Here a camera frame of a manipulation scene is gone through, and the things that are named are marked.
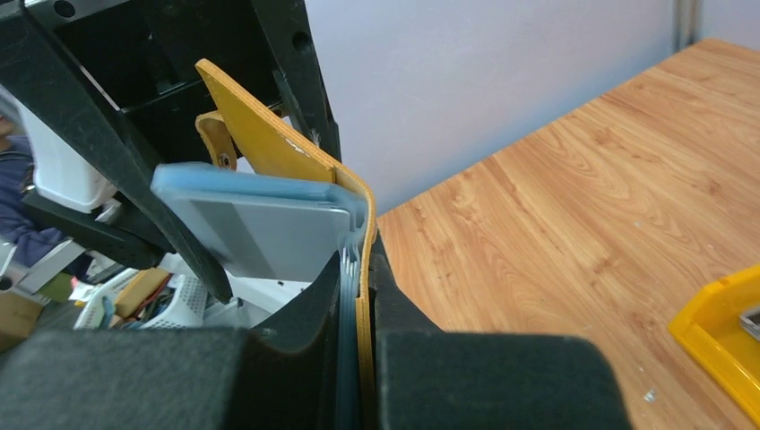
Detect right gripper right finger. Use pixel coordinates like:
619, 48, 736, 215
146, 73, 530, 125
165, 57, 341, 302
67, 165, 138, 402
369, 240, 632, 429

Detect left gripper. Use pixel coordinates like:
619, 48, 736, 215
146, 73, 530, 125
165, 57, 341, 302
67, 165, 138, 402
1, 0, 341, 303

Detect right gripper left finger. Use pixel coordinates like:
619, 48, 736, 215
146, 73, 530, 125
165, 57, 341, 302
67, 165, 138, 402
1, 256, 340, 429

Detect grey credit card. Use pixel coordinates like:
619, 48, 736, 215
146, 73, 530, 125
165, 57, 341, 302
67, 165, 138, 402
151, 163, 368, 282

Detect grey cards in right bin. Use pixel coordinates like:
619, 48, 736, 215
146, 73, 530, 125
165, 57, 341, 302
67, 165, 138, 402
739, 306, 760, 341

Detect white plastic basket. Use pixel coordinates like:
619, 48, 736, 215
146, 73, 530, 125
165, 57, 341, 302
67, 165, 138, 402
69, 269, 207, 329

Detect person in striped shirt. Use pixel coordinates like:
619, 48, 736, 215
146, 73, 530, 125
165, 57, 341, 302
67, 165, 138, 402
1, 116, 66, 267

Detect yellow three-compartment bin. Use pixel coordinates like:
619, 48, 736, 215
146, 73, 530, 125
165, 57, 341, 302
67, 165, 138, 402
669, 265, 759, 425

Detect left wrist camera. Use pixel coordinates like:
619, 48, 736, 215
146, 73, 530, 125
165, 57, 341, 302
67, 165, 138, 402
16, 102, 117, 214

